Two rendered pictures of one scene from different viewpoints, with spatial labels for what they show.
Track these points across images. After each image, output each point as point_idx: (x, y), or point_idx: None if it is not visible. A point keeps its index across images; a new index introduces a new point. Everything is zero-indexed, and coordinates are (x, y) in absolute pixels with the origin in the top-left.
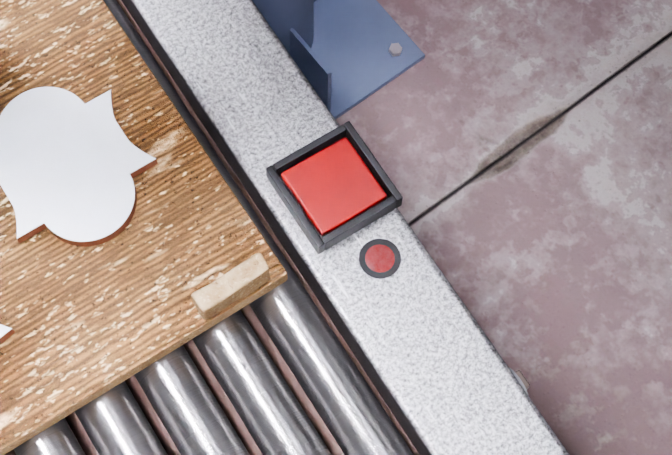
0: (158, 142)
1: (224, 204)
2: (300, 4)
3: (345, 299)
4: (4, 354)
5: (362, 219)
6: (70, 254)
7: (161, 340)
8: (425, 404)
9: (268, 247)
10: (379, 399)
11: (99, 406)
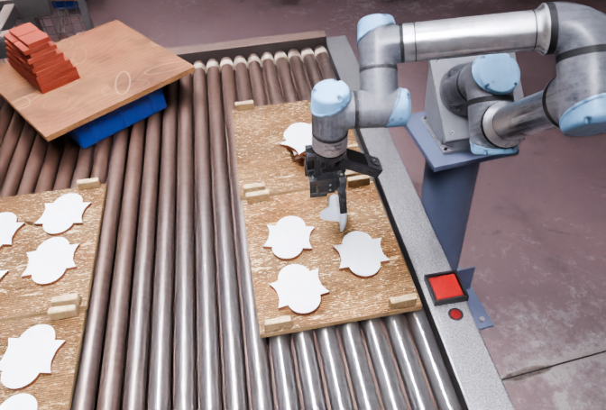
0: (391, 257)
1: (407, 279)
2: None
3: (439, 322)
4: (324, 299)
5: (453, 298)
6: (353, 278)
7: (374, 311)
8: (459, 363)
9: (417, 296)
10: None
11: (347, 325)
